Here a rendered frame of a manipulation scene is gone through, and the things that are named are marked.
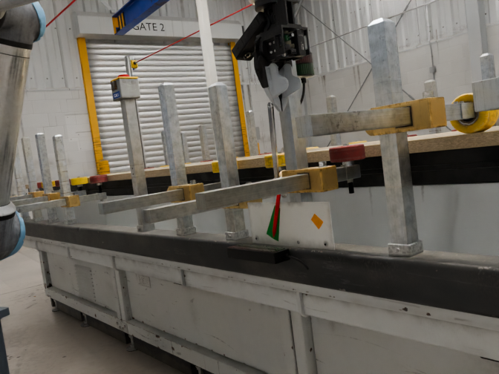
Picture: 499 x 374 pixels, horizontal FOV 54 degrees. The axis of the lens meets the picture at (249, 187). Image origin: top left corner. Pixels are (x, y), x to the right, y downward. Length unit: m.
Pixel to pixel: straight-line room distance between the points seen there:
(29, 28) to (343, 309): 1.01
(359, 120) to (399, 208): 0.22
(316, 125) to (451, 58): 8.57
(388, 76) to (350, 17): 9.84
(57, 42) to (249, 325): 8.03
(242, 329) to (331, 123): 1.21
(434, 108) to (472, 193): 0.28
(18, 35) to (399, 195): 0.98
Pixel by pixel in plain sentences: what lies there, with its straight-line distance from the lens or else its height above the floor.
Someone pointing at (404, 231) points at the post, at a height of 0.75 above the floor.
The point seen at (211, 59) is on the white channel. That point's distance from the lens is 2.94.
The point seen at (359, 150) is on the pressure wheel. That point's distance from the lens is 1.11.
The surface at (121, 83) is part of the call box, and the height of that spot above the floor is 1.20.
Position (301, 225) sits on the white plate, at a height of 0.75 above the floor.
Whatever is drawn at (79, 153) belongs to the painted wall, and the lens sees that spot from 9.04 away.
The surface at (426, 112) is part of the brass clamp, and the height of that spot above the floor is 0.95.
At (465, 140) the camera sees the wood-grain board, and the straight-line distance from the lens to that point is 1.06.
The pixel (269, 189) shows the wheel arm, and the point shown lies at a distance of 0.94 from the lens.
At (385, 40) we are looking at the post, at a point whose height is 1.08.
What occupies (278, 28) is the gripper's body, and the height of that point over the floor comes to 1.14.
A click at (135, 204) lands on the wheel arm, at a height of 0.82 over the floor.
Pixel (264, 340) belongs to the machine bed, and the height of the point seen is 0.29.
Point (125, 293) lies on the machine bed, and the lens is 2.56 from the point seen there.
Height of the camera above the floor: 0.92
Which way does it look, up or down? 4 degrees down
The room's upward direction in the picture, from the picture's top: 7 degrees counter-clockwise
